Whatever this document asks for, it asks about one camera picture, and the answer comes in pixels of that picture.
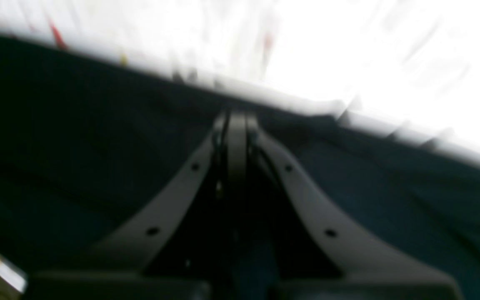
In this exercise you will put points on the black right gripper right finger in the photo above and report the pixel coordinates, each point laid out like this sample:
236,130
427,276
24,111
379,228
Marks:
371,268

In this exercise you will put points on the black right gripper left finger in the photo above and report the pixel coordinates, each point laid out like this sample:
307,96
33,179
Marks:
112,269

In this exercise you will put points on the black t-shirt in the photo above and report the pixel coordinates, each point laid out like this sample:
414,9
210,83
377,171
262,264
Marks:
85,145

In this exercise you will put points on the terrazzo pattern table cloth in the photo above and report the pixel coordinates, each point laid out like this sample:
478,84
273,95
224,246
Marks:
410,68

